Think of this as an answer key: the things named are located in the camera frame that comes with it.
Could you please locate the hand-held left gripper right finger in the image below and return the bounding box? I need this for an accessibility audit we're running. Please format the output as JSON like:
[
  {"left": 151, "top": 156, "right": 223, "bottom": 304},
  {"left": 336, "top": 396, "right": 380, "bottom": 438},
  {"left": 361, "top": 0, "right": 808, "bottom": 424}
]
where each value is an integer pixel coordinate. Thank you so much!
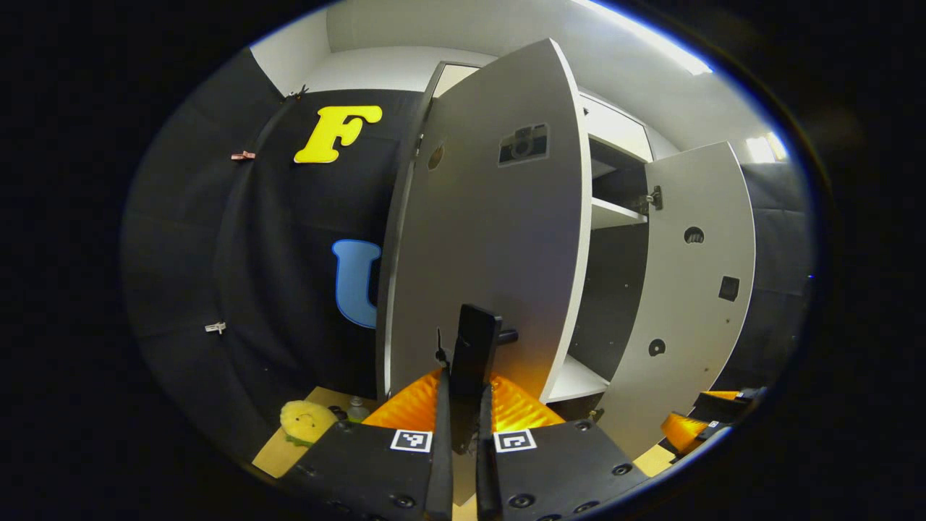
[{"left": 474, "top": 375, "right": 652, "bottom": 521}]

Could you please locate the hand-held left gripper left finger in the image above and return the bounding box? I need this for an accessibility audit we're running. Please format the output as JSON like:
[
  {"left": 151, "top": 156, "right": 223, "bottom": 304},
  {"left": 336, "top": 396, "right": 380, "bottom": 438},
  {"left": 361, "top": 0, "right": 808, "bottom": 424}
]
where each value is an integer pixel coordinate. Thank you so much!
[{"left": 279, "top": 368, "right": 454, "bottom": 521}]

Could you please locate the headphone-sticker shoe cabinet door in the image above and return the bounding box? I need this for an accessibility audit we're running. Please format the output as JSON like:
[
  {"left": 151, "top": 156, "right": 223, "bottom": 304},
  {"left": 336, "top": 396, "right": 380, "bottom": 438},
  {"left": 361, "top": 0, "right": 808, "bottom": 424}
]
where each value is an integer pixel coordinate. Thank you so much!
[{"left": 597, "top": 141, "right": 757, "bottom": 460}]

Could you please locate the black door handle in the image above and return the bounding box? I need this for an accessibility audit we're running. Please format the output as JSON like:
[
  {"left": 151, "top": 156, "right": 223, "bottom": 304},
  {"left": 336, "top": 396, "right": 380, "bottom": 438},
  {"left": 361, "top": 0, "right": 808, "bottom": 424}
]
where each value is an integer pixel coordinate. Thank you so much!
[{"left": 449, "top": 304, "right": 519, "bottom": 453}]

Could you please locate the white double-door shoe cabinet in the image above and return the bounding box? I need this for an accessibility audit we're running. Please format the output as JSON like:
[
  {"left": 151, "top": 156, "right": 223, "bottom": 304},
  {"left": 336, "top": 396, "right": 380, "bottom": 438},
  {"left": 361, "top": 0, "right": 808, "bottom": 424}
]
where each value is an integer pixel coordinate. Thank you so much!
[{"left": 375, "top": 62, "right": 655, "bottom": 424}]

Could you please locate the camera-sticker shoe cabinet door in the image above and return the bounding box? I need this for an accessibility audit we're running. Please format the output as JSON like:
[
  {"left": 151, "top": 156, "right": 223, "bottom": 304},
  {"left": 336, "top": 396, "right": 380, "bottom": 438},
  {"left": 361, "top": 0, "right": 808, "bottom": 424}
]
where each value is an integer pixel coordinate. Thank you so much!
[{"left": 387, "top": 38, "right": 594, "bottom": 406}]

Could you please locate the white cabinet shelf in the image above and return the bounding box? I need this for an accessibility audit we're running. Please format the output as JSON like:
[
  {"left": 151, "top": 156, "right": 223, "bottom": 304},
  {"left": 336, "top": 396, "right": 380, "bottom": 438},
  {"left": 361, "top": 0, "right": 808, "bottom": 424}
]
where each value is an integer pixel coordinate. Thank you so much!
[
  {"left": 546, "top": 355, "right": 610, "bottom": 403},
  {"left": 592, "top": 197, "right": 648, "bottom": 229}
]

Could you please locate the yellow plush toy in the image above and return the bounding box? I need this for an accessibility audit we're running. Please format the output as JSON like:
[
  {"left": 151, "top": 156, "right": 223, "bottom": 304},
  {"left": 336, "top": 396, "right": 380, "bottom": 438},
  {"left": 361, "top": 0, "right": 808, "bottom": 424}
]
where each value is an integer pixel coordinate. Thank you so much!
[{"left": 280, "top": 400, "right": 339, "bottom": 447}]

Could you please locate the small ceiling light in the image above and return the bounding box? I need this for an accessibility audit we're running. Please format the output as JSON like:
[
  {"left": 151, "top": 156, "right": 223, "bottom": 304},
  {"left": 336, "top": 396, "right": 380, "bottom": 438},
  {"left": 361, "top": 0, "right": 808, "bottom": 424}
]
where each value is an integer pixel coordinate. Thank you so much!
[{"left": 745, "top": 132, "right": 788, "bottom": 164}]

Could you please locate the black backdrop cloth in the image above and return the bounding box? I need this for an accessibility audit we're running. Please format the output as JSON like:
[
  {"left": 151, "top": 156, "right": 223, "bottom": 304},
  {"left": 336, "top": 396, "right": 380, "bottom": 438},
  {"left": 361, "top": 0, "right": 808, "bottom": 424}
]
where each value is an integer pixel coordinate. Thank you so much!
[{"left": 122, "top": 47, "right": 815, "bottom": 464}]

